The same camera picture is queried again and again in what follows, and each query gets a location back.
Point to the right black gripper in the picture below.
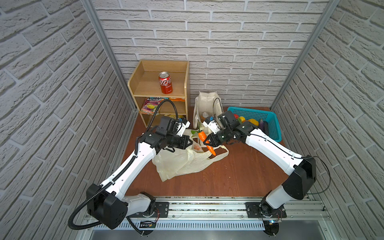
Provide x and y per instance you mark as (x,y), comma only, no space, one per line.
(213,144)

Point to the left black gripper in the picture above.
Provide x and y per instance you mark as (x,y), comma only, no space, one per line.
(186,143)

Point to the orange toy carrot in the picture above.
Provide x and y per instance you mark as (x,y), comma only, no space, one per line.
(202,132)

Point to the thin cream plastic bag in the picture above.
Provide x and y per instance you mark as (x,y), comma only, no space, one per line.
(183,162)

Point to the canvas tote bag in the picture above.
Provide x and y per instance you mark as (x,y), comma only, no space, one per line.
(209,103)

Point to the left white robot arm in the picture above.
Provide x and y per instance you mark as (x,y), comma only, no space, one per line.
(107,201)

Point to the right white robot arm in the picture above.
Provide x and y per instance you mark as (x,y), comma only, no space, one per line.
(301,170)

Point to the yellow chip bag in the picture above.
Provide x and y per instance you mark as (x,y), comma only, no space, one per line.
(171,116)

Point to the pink green candy bag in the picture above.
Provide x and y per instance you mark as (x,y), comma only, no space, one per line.
(150,105)

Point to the purple toy eggplant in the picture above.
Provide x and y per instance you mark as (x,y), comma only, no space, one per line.
(261,125)

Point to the red cola can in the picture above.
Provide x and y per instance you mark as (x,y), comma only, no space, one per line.
(165,83)

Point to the teal plastic basket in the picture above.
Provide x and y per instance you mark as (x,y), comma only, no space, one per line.
(266,116)

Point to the wooden shelf unit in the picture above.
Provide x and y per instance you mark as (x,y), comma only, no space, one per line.
(144,83)

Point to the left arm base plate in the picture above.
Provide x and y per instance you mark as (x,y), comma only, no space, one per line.
(161,210)

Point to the aluminium rail frame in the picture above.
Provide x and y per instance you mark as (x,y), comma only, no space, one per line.
(229,214)

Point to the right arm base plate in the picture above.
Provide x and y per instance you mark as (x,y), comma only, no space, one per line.
(263,210)

